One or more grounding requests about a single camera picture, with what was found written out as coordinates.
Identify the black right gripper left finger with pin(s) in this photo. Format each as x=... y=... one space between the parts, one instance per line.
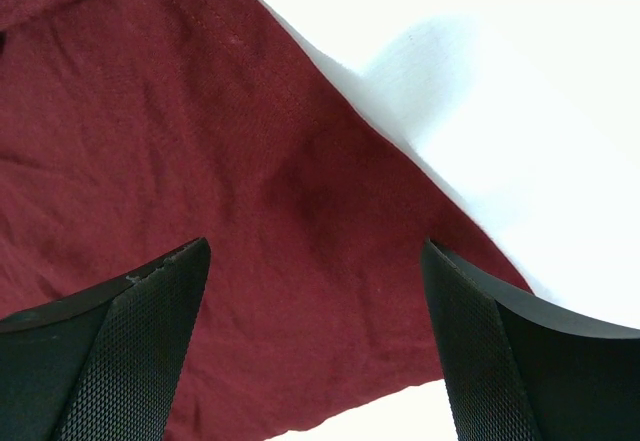
x=105 y=362

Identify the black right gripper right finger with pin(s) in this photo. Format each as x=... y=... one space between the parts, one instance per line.
x=517 y=367

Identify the dark red t shirt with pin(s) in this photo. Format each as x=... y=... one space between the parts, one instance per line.
x=129 y=127

